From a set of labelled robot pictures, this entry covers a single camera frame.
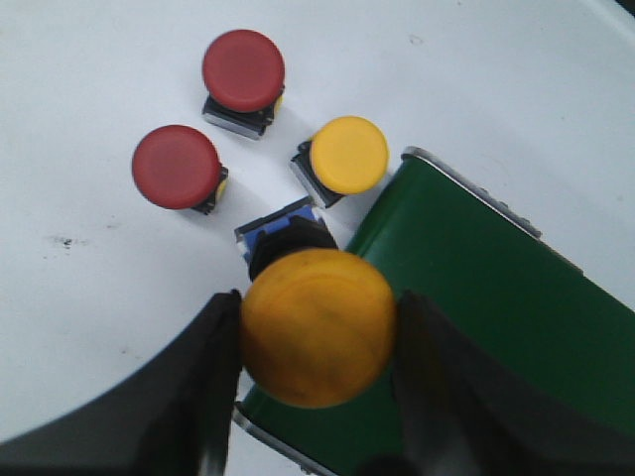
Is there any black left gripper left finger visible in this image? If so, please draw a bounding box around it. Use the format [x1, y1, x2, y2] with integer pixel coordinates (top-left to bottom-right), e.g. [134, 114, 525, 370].
[1, 291, 242, 475]

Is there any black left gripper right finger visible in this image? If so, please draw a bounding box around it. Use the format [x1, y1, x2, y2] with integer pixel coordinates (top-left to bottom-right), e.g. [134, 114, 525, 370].
[393, 292, 634, 475]

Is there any yellow mushroom push button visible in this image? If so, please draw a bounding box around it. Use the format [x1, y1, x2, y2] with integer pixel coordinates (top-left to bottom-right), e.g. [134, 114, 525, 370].
[235, 197, 397, 409]
[291, 116, 390, 208]

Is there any red mushroom push button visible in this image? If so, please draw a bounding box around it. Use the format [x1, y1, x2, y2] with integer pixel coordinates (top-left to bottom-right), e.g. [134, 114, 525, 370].
[131, 125, 228, 215]
[201, 29, 286, 140]

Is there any green conveyor belt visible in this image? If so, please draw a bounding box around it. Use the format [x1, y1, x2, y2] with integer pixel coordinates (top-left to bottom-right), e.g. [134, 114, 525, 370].
[233, 147, 634, 475]

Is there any aluminium conveyor frame rail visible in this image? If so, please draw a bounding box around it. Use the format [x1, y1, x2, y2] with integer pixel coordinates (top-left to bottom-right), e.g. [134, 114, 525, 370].
[231, 145, 586, 476]

